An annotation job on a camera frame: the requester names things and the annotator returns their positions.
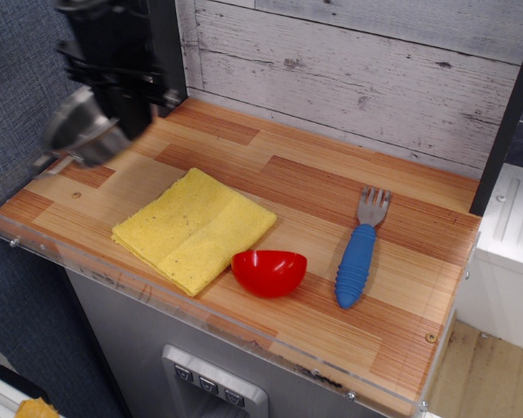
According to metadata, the stainless steel pot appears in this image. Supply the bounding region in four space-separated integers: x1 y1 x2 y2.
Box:
31 86 131 179

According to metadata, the red plastic bowl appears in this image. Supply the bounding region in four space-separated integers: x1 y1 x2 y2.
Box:
231 250 308 299

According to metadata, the grey toy fridge cabinet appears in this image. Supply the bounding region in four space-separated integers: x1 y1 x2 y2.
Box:
64 267 389 418

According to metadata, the black vertical post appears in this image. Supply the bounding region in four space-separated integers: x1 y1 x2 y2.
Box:
147 0 187 118
469 61 523 216

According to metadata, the black vertical post right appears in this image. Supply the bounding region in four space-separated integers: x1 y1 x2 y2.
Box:
469 61 523 216

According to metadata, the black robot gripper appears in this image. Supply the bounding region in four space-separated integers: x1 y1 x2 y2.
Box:
54 1 170 140

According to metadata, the white toy sink unit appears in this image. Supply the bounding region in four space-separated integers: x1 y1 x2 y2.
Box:
455 164 523 348

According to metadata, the blue handled metal fork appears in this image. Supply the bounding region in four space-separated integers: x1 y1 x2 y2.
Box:
335 186 391 309

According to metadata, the clear acrylic table guard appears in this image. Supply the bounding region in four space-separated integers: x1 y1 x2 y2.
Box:
0 89 481 418

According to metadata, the yellow object bottom left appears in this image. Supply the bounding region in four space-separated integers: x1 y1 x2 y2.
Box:
14 398 60 418

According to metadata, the yellow folded cloth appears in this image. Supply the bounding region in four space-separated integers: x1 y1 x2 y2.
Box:
112 168 276 297

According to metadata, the black vertical post left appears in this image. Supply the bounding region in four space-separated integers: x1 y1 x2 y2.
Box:
147 0 187 118

